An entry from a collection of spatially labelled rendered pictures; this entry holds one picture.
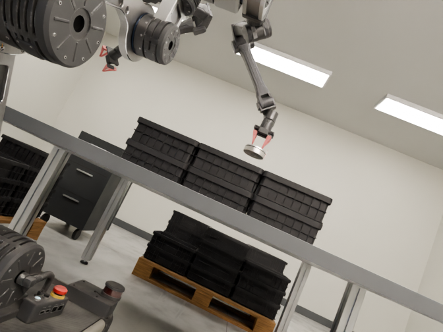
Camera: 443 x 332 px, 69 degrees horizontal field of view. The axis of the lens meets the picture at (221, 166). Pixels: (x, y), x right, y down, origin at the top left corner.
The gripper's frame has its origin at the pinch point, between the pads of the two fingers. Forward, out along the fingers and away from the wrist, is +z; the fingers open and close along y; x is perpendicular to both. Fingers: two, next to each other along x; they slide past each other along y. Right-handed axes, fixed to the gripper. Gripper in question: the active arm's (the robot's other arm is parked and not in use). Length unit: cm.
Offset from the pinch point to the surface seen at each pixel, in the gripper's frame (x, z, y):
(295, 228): 16.9, 29.7, -29.5
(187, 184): 17.3, 31.8, 18.0
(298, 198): 16.6, 17.9, -26.1
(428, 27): -88, -175, -76
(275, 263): -168, 47, -46
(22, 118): 69, 40, 56
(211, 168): 17.4, 21.8, 11.7
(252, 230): 65, 40, -14
